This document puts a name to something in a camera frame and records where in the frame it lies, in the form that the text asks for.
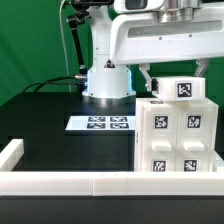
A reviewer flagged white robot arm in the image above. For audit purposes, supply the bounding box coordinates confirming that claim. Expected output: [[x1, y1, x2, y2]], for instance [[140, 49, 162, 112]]
[[83, 0, 224, 100]]

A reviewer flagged small white cabinet top block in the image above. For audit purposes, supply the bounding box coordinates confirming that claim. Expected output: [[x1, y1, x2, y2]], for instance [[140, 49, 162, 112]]
[[153, 76, 205, 101]]

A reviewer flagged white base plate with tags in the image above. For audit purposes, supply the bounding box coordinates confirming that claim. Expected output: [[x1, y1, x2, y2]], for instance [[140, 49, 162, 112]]
[[66, 116, 135, 131]]

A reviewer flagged black cable bundle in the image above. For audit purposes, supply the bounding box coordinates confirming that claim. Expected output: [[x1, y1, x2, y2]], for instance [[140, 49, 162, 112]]
[[22, 75, 88, 94]]

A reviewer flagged white cabinet door panel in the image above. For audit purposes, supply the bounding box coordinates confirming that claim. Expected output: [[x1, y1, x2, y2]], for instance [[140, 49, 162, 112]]
[[134, 104, 177, 172], [175, 105, 218, 172]]

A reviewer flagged white cabinet body box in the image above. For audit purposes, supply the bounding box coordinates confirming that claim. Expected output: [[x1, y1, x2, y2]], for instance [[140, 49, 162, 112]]
[[136, 98, 218, 172]]

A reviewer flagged white U-shaped fence wall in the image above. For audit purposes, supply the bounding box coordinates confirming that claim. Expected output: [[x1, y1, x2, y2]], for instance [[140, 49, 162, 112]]
[[0, 139, 224, 196]]

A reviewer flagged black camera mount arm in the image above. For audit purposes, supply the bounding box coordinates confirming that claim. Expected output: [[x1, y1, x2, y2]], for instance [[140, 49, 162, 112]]
[[67, 0, 114, 77]]

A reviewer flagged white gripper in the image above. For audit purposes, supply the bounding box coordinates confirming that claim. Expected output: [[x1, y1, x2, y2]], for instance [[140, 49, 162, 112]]
[[110, 3, 224, 95]]

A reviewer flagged grey hanging cable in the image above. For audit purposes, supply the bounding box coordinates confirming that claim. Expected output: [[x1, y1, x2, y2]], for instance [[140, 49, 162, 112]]
[[58, 0, 73, 93]]

